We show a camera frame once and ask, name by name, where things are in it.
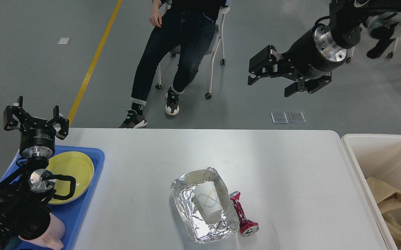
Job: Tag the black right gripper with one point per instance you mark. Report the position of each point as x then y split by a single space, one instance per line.
313 55

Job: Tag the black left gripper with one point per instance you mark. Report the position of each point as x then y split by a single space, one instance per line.
36 138

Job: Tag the yellow plastic plate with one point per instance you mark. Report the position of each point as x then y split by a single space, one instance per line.
75 164

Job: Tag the pink mug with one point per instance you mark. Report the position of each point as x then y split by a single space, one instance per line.
51 236

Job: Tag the crushed red can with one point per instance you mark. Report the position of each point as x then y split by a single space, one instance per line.
246 227

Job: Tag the aluminium foil tray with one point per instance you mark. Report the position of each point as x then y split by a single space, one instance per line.
199 230

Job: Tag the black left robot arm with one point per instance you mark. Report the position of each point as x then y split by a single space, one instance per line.
26 192

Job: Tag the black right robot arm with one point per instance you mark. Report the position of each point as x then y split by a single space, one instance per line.
380 18

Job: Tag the person bare hand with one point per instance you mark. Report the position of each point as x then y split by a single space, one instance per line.
156 18

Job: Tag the transparent floor plate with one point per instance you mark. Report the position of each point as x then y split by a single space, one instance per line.
297 117
279 118

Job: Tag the white grey person chair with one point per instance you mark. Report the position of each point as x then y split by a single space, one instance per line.
218 40

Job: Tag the white floor label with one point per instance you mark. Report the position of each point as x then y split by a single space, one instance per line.
64 40

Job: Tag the blue plastic tray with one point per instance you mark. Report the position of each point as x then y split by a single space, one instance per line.
72 213

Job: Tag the white rolling chair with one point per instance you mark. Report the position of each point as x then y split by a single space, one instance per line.
350 52

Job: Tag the white plastic bin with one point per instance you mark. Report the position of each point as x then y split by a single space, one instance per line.
377 156

